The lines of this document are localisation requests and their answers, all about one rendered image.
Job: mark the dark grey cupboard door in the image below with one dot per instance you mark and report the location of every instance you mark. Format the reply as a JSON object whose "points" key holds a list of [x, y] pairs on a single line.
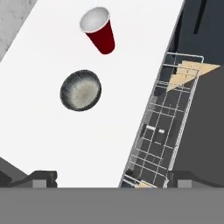
{"points": [[201, 29]]}

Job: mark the dark grey bowl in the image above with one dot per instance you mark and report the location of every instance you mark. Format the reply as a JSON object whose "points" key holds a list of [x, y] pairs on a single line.
{"points": [[80, 90]]}

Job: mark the red plastic cup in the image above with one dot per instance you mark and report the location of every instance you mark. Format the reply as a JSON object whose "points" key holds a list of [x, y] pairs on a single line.
{"points": [[102, 34]]}

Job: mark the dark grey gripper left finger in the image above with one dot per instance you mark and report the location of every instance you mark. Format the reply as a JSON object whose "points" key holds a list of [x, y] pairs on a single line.
{"points": [[40, 178]]}

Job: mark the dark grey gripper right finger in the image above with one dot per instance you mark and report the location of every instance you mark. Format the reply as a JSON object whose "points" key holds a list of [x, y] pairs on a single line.
{"points": [[183, 178]]}

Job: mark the dark grey dishwasher door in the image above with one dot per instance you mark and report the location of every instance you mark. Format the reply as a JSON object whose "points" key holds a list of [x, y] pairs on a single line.
{"points": [[201, 128]]}

